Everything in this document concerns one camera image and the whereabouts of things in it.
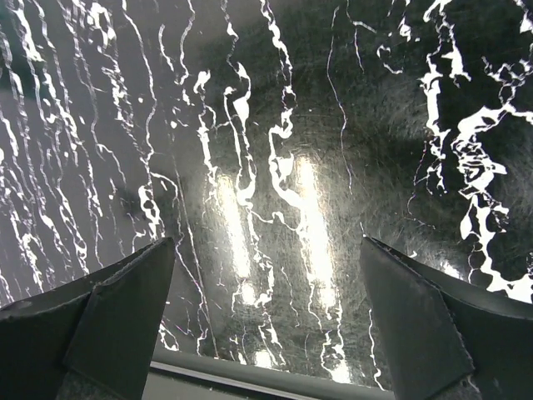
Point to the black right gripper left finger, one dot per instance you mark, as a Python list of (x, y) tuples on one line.
[(102, 327)]

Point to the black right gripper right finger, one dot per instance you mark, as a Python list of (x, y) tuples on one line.
[(444, 338)]

